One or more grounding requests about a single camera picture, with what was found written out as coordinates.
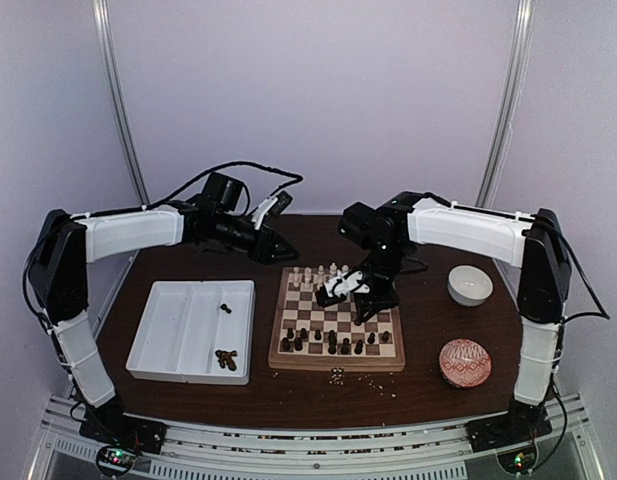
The left aluminium corner post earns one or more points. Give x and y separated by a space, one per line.
120 115

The wooden chess board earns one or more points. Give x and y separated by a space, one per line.
299 310

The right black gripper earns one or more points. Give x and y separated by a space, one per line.
365 302

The dark chess pieces lower pile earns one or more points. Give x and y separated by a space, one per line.
226 359

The aluminium front rail frame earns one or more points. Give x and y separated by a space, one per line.
438 450

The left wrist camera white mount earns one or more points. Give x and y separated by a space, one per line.
270 207

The right wrist camera with cable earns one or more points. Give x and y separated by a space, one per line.
338 288

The aluminium corner post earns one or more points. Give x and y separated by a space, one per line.
120 115
512 92

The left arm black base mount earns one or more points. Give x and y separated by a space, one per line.
138 435

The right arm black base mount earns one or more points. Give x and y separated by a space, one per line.
504 430

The white plastic divided tray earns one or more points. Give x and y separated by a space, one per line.
182 326

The white ceramic bowl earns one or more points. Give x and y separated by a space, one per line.
469 286

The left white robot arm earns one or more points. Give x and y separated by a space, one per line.
79 261

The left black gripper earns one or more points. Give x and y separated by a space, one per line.
263 248

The right aluminium corner post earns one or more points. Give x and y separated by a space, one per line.
512 92

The red patterned bowl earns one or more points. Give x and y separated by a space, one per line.
464 363

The white chess pieces group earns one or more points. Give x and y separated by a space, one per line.
311 279

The dark chess piece corner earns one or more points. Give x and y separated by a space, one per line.
285 344

